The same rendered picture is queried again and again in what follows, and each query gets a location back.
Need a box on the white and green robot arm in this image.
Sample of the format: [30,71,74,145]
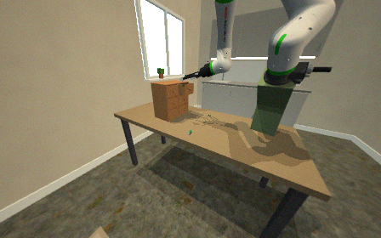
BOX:
[203,0,335,86]

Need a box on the orange chest of drawers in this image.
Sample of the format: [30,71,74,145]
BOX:
[151,80,185,122]

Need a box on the brown wooden drawer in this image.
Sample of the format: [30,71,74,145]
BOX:
[179,103,188,115]
[168,107,179,121]
[179,82,194,96]
[179,95,188,105]
[167,96,179,110]
[166,84,179,98]

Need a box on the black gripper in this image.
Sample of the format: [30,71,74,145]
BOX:
[180,67,206,82]

